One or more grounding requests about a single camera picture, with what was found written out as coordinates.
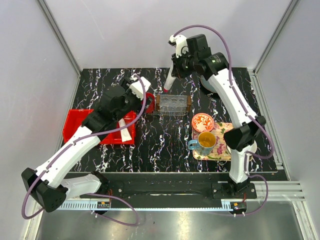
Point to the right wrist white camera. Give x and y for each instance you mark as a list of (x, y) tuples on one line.
[(180, 44)]

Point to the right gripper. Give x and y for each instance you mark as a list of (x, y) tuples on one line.
[(176, 71)]

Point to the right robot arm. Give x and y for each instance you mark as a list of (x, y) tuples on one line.
[(246, 126)]

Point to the white small bowl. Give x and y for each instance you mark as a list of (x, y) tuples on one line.
[(253, 149)]

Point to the red plastic organizer bin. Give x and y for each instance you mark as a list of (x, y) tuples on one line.
[(73, 122)]

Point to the blue mug yellow inside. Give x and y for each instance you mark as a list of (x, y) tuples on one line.
[(204, 144)]

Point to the teal ceramic plate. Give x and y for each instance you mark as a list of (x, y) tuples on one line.
[(207, 83)]

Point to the white toothpaste tube black cap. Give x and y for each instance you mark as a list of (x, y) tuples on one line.
[(125, 134)]

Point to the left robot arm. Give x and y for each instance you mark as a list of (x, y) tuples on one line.
[(47, 184)]

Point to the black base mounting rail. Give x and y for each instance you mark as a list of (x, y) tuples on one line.
[(175, 190)]

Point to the floral rectangular tray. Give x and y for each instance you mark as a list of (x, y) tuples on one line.
[(219, 152)]

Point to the orange floral bowl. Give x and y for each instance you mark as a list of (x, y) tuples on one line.
[(202, 122)]

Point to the white toothpaste tube red cap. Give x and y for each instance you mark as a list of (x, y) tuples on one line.
[(169, 80)]

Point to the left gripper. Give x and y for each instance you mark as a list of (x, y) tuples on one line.
[(126, 85)]

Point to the clear acrylic toothbrush holder rack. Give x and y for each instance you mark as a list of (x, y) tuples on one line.
[(173, 103)]

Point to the red cup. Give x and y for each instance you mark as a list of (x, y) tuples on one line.
[(150, 103)]

